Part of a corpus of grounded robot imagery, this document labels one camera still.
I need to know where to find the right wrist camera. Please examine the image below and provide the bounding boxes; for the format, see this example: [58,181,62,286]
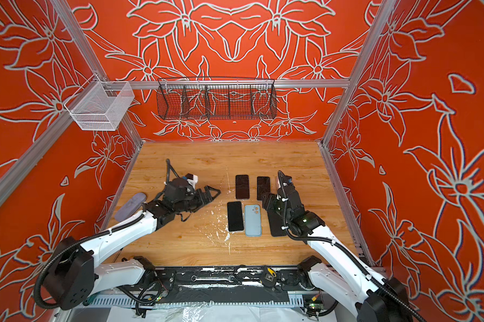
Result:
[277,170,295,199]

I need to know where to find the aluminium frame post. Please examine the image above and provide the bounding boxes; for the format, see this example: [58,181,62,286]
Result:
[50,0,143,146]
[320,0,400,146]

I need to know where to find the white wire basket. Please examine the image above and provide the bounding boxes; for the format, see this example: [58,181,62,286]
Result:
[64,80,135,131]

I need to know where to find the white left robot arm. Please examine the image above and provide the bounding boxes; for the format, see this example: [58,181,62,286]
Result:
[32,182,221,310]

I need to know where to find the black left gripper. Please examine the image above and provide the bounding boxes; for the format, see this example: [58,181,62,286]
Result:
[175,185,220,213]

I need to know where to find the aluminium left side rail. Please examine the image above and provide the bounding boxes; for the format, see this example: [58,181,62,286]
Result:
[0,113,73,208]

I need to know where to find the black phone case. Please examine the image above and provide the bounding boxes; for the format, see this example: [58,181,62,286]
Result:
[268,211,286,237]

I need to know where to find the aluminium frame post left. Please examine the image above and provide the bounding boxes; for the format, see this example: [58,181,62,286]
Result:
[50,0,143,146]

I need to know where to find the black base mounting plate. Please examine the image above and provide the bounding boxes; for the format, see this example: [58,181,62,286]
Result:
[121,265,321,294]

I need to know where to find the aluminium horizontal back rail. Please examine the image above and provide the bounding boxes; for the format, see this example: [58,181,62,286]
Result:
[100,78,351,91]

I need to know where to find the black phone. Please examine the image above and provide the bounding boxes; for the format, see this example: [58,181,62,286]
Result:
[257,177,271,201]
[227,201,244,232]
[235,174,250,200]

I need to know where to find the aluminium frame post right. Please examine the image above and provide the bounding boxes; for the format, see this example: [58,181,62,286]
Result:
[320,0,400,146]

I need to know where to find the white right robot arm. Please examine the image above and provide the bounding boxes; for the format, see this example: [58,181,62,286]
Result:
[263,184,424,321]

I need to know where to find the light grey phone case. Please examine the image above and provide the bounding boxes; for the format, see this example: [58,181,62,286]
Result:
[244,205,262,237]

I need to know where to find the lavender grey phone case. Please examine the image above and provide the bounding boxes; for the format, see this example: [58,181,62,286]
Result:
[114,193,147,222]

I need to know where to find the black wire basket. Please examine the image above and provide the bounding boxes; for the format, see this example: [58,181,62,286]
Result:
[156,77,278,121]

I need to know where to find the white slotted cable duct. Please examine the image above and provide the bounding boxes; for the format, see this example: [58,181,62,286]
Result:
[76,294,305,309]

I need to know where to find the green circuit board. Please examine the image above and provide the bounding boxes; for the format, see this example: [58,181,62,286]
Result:
[303,296,326,317]

